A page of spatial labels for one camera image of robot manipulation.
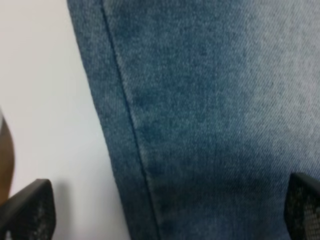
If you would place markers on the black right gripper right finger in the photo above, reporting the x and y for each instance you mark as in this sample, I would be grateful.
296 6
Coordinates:
302 207

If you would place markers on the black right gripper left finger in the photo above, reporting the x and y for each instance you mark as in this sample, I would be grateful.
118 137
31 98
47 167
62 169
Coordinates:
30 213

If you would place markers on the children's blue denim shorts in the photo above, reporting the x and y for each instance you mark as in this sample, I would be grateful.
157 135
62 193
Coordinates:
206 107

